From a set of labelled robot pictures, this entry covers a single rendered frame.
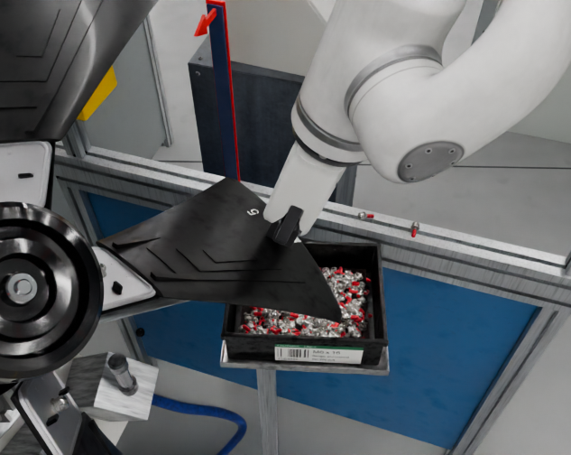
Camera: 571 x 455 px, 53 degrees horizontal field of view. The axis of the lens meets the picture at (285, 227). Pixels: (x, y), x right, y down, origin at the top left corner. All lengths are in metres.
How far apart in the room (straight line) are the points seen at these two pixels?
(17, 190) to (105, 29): 0.17
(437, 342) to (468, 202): 1.14
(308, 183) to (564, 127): 2.10
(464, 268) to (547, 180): 1.50
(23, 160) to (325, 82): 0.24
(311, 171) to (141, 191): 0.57
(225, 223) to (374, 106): 0.29
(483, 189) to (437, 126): 1.90
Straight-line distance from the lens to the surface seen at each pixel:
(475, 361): 1.17
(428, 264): 0.93
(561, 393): 1.86
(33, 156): 0.49
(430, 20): 0.41
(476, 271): 0.93
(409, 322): 1.10
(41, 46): 0.55
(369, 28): 0.42
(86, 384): 0.69
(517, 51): 0.38
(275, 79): 1.07
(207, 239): 0.60
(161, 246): 0.57
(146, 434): 1.69
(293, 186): 0.52
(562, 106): 2.50
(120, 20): 0.57
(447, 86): 0.38
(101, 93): 0.95
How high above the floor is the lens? 1.54
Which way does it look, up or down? 49 degrees down
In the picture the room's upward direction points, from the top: straight up
